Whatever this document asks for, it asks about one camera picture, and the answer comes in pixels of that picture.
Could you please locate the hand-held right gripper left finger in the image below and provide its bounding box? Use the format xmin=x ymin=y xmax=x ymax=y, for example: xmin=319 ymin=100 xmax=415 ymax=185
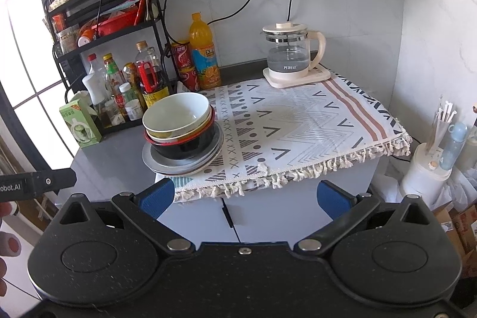
xmin=56 ymin=177 xmax=194 ymax=254

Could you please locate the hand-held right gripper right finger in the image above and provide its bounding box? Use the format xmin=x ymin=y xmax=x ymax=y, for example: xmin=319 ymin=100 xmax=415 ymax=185
xmin=294 ymin=180 xmax=435 ymax=254

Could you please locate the white plate with flower print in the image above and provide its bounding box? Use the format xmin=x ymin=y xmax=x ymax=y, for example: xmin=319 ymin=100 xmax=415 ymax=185
xmin=142 ymin=134 xmax=225 ymax=177

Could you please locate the red and black bowl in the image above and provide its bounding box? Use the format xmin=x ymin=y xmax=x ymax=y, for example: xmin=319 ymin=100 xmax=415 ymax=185
xmin=147 ymin=117 xmax=217 ymax=160

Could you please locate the cream bowl with olive pattern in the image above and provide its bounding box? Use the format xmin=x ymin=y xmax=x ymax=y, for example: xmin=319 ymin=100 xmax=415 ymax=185
xmin=142 ymin=92 xmax=211 ymax=140
xmin=146 ymin=117 xmax=214 ymax=142

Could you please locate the person's left hand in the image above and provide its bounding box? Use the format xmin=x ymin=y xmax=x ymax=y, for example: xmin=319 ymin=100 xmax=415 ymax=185
xmin=0 ymin=202 xmax=22 ymax=279

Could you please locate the green carton box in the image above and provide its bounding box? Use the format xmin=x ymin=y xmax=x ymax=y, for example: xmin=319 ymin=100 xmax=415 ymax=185
xmin=60 ymin=98 xmax=102 ymax=148

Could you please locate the patterned tasselled table cloth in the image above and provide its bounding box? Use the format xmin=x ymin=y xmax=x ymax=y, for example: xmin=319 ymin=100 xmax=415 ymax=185
xmin=154 ymin=74 xmax=413 ymax=203

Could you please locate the small white jar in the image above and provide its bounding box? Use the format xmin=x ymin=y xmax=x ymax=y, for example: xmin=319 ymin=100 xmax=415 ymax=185
xmin=125 ymin=100 xmax=141 ymax=121

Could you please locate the white round appliance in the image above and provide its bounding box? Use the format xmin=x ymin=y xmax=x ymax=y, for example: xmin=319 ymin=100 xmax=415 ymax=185
xmin=402 ymin=143 xmax=451 ymax=209

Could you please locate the glass spice jar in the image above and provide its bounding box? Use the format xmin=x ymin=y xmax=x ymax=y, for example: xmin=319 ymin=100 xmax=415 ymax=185
xmin=100 ymin=100 xmax=125 ymax=127

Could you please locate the white bottle with red cap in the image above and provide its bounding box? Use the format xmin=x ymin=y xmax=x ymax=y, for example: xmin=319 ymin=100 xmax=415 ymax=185
xmin=82 ymin=53 xmax=109 ymax=106

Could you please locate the white plastic bag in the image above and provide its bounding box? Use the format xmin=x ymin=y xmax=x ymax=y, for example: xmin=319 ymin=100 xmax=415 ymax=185
xmin=443 ymin=173 xmax=477 ymax=207

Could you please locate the bundle of white straws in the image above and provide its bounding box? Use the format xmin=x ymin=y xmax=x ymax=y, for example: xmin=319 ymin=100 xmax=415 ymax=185
xmin=425 ymin=96 xmax=457 ymax=155

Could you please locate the cardboard box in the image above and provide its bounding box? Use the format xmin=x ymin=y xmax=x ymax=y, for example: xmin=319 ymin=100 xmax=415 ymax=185
xmin=434 ymin=204 xmax=477 ymax=266

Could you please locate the sauce bottle with green label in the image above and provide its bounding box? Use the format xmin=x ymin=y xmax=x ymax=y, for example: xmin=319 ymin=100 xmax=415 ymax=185
xmin=102 ymin=53 xmax=125 ymax=95

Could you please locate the orange juice bottle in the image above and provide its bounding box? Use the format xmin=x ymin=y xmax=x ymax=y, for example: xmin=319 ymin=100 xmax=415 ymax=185
xmin=188 ymin=13 xmax=222 ymax=91

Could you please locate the glass electric kettle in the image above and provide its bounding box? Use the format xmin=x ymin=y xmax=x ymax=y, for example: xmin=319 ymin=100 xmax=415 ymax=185
xmin=262 ymin=21 xmax=327 ymax=80

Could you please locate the glass jar of nuts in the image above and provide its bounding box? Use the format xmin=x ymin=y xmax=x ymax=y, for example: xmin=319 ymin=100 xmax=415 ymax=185
xmin=58 ymin=24 xmax=80 ymax=54

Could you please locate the red plastic basket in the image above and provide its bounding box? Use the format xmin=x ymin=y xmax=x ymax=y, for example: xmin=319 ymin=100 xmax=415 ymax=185
xmin=80 ymin=0 xmax=146 ymax=37

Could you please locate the soy sauce bottle red handle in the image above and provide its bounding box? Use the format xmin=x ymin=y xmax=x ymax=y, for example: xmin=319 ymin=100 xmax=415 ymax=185
xmin=134 ymin=41 xmax=169 ymax=109

